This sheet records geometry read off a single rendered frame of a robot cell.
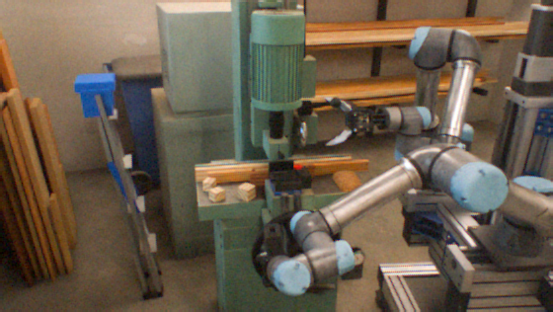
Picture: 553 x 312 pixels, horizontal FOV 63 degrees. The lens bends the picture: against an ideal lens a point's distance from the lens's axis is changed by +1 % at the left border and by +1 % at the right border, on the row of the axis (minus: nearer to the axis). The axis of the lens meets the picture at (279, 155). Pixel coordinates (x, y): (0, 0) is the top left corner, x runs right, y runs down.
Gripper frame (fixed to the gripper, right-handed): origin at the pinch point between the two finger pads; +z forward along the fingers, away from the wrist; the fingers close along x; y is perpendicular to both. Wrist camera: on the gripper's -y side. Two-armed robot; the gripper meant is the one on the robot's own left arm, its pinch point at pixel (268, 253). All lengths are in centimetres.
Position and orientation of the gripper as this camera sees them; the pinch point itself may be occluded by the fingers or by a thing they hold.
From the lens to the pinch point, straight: 136.3
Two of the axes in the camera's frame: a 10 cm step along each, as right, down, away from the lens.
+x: 9.8, -0.7, 1.9
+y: 0.9, 9.9, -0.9
